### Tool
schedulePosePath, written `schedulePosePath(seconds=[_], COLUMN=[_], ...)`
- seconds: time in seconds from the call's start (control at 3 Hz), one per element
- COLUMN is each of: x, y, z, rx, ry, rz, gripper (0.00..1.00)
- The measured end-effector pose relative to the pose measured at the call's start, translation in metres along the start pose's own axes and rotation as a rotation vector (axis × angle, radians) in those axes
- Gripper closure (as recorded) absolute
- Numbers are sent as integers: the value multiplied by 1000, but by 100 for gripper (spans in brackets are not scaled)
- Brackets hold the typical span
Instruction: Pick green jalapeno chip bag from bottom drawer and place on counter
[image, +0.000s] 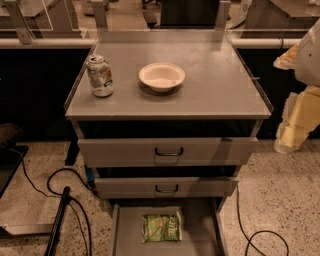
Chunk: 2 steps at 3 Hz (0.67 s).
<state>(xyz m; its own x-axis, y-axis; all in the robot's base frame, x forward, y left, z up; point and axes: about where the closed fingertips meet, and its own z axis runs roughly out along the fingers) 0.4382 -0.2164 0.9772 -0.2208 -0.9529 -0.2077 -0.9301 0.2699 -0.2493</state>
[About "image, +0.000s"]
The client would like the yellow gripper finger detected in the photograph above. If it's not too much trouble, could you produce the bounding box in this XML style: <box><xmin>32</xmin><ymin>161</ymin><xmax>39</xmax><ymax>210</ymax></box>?
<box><xmin>273</xmin><ymin>44</ymin><xmax>298</xmax><ymax>70</ymax></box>
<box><xmin>274</xmin><ymin>86</ymin><xmax>320</xmax><ymax>154</ymax></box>

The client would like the green jalapeno chip bag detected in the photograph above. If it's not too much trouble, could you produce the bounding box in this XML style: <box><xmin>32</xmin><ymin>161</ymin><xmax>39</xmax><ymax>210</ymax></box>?
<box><xmin>142</xmin><ymin>212</ymin><xmax>182</xmax><ymax>243</ymax></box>

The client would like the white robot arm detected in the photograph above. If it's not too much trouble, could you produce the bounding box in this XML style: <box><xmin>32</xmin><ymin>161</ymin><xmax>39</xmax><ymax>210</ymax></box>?
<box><xmin>273</xmin><ymin>20</ymin><xmax>320</xmax><ymax>154</ymax></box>

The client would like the grey drawer cabinet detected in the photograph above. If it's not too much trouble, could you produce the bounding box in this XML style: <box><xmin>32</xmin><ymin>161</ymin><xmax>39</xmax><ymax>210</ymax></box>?
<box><xmin>63</xmin><ymin>29</ymin><xmax>274</xmax><ymax>256</ymax></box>

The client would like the bottom open grey drawer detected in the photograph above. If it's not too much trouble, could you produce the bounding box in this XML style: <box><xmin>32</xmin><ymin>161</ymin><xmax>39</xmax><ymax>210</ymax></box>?
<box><xmin>110</xmin><ymin>198</ymin><xmax>228</xmax><ymax>256</ymax></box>

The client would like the middle grey drawer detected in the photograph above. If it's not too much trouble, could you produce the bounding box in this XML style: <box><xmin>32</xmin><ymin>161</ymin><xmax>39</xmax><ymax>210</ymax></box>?
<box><xmin>95</xmin><ymin>177</ymin><xmax>238</xmax><ymax>199</ymax></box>

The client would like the top grey drawer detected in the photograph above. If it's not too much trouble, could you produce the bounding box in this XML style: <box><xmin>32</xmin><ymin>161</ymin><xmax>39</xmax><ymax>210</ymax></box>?
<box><xmin>78</xmin><ymin>137</ymin><xmax>258</xmax><ymax>168</ymax></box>

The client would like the crushed soda can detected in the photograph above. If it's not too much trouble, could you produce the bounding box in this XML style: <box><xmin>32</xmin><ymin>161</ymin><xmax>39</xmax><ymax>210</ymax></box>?
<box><xmin>86</xmin><ymin>54</ymin><xmax>114</xmax><ymax>97</ymax></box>

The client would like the black bar on floor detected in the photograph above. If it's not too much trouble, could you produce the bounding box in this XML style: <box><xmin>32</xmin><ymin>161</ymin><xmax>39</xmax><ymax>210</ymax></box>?
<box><xmin>45</xmin><ymin>186</ymin><xmax>70</xmax><ymax>256</ymax></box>

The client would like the dark equipment at left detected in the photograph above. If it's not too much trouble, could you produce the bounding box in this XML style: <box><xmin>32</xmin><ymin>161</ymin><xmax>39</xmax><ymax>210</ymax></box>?
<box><xmin>0</xmin><ymin>123</ymin><xmax>28</xmax><ymax>198</ymax></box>

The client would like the black cable right floor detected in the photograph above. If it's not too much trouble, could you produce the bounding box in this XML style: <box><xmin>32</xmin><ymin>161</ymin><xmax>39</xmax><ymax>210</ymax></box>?
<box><xmin>235</xmin><ymin>186</ymin><xmax>290</xmax><ymax>256</ymax></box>

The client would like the white horizontal rail pipe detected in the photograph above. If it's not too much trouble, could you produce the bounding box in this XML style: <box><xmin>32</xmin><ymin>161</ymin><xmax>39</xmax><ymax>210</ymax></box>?
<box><xmin>0</xmin><ymin>37</ymin><xmax>303</xmax><ymax>50</ymax></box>

